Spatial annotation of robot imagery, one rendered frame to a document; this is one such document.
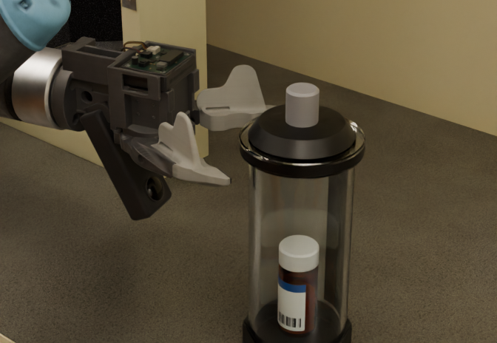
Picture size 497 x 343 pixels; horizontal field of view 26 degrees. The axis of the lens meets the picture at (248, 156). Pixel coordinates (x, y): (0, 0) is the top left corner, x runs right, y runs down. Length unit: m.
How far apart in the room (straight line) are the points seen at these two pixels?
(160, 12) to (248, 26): 0.48
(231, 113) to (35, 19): 0.22
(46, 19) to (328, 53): 0.80
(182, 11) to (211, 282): 0.33
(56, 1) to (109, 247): 0.38
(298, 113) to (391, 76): 0.68
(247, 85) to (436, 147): 0.47
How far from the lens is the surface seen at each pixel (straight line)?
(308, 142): 0.88
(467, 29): 1.48
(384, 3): 1.54
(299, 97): 0.89
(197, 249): 1.19
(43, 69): 1.01
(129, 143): 0.97
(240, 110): 1.01
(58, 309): 1.11
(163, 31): 1.26
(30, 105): 1.02
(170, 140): 0.93
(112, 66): 0.95
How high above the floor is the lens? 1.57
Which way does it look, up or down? 27 degrees down
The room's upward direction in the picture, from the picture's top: straight up
